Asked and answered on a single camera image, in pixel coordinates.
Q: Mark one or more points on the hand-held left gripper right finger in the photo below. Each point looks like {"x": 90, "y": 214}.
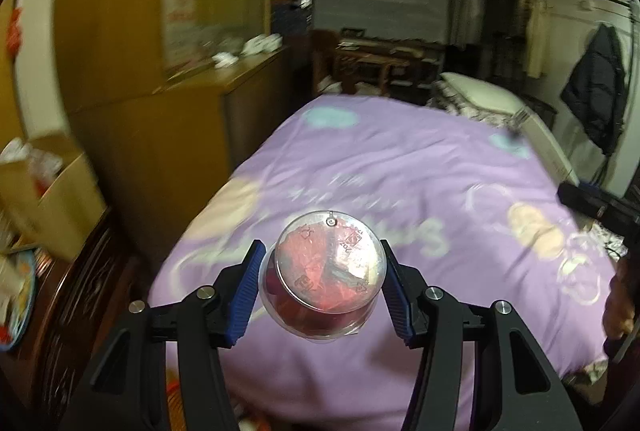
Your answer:
{"x": 402, "y": 296}

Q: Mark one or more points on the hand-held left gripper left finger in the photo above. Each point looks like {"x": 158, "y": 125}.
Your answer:
{"x": 245, "y": 296}

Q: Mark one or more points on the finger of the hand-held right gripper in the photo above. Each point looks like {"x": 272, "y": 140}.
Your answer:
{"x": 595, "y": 206}

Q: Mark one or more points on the clear plastic cup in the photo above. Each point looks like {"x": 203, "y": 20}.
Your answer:
{"x": 325, "y": 261}

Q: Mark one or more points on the red mesh waste basket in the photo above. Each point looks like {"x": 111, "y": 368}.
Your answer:
{"x": 177, "y": 406}

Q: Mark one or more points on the person's right hand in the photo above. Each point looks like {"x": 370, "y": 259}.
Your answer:
{"x": 620, "y": 306}

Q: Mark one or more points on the black padded jacket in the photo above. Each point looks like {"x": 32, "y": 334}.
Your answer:
{"x": 595, "y": 86}

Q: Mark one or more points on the purple printed blanket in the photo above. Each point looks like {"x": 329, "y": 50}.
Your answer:
{"x": 375, "y": 151}

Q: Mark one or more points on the white pillow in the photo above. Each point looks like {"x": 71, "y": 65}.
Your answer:
{"x": 485, "y": 91}

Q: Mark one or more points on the dark carved wooden dresser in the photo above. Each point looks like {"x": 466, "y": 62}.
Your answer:
{"x": 85, "y": 291}

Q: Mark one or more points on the floral quilt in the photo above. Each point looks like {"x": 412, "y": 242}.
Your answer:
{"x": 465, "y": 111}

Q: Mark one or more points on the beige coat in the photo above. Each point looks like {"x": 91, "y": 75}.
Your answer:
{"x": 536, "y": 46}

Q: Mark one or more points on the yellow wooden cabinet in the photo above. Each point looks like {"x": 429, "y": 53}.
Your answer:
{"x": 130, "y": 151}

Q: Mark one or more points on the brown cardboard box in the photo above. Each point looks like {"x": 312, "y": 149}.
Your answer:
{"x": 65, "y": 206}

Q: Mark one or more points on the blue oval tray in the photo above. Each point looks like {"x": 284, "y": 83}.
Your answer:
{"x": 27, "y": 311}

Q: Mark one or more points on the small white crumpled cloth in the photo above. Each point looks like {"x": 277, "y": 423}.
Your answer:
{"x": 225, "y": 60}

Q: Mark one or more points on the dark wooden table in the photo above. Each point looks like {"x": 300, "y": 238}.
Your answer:
{"x": 390, "y": 51}

